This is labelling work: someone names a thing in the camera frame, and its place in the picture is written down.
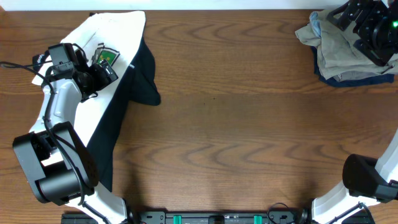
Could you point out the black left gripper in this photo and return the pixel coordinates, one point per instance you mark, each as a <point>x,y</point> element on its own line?
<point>102,81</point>

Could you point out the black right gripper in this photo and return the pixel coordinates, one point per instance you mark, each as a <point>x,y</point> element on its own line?
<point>376,12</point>

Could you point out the olive green shorts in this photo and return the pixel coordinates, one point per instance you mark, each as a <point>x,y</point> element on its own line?
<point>335,48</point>

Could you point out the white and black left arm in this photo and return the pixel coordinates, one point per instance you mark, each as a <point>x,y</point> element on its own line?
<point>67,156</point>

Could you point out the white graphic t-shirt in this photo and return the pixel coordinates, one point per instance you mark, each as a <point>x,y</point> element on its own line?
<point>126,27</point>

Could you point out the black garment under t-shirt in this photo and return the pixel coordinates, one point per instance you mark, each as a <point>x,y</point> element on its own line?
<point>130,93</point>

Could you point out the grey shorts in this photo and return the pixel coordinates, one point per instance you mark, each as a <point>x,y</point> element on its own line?
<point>355,75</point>

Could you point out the navy blue garment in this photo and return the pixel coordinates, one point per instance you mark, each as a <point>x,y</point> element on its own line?
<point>387,78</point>

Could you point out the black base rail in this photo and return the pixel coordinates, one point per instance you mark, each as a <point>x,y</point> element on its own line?
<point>276,214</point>

